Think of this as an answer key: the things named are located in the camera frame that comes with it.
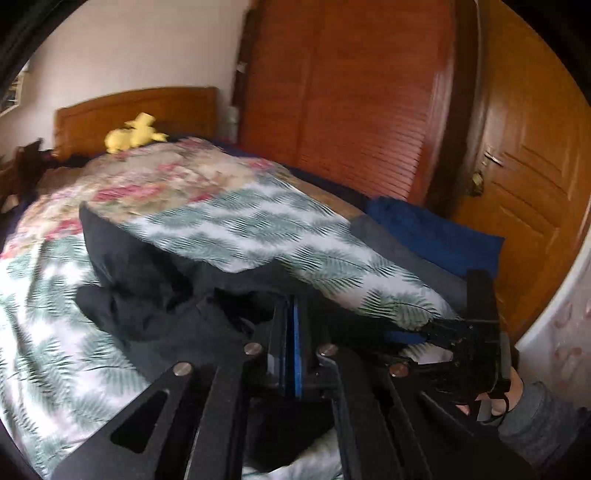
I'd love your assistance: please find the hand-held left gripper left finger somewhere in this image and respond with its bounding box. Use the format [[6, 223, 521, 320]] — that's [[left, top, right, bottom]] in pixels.
[[51, 302, 289, 480]]

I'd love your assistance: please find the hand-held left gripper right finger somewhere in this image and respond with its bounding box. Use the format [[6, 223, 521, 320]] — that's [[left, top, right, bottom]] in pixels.
[[289, 295, 537, 480]]

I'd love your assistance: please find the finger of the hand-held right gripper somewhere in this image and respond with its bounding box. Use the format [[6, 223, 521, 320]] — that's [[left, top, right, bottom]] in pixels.
[[392, 318, 465, 365]]

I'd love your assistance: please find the black coat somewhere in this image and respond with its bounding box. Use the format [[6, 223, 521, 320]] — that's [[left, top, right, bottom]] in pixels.
[[76, 202, 419, 464]]

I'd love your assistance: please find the person's right hand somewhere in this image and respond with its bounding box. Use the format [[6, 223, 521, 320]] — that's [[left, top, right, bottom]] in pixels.
[[455, 368, 527, 424]]

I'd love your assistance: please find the white patterned curtain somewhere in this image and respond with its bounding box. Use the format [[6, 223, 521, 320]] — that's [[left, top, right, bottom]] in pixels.
[[514, 257, 591, 412]]

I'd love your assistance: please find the grey bed sheet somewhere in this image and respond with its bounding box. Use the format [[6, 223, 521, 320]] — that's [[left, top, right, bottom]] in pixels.
[[350, 215, 470, 292]]

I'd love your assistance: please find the blue bed sheet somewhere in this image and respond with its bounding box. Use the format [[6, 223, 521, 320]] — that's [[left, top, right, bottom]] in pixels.
[[208, 136, 507, 280]]

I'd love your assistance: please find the wooden door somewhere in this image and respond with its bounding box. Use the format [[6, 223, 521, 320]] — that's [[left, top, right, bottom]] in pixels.
[[450, 0, 591, 344]]

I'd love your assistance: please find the floral quilt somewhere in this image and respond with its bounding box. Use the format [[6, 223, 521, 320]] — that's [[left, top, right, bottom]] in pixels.
[[0, 137, 298, 261]]

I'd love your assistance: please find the leaf print bed sheet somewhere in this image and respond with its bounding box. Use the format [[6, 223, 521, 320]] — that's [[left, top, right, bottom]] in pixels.
[[0, 178, 462, 480]]

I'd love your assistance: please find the wooden louvred wardrobe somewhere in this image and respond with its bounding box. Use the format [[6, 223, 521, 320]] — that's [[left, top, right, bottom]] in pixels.
[[231, 0, 482, 210]]

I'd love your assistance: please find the wooden headboard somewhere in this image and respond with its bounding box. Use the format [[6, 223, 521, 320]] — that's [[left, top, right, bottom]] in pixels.
[[54, 86, 221, 160]]

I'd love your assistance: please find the yellow plush toy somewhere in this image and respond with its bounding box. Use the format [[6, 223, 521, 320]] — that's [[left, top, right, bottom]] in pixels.
[[105, 112, 170, 153]]

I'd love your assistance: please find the dark wooden chair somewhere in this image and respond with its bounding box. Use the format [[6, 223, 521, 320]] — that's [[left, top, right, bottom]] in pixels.
[[13, 138, 57, 197]]

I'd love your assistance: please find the brass door handle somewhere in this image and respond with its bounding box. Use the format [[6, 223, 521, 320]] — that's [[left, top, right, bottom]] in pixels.
[[463, 154, 505, 198]]

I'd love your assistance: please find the white wall shelf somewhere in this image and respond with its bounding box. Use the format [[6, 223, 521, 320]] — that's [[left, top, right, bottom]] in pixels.
[[0, 60, 29, 117]]

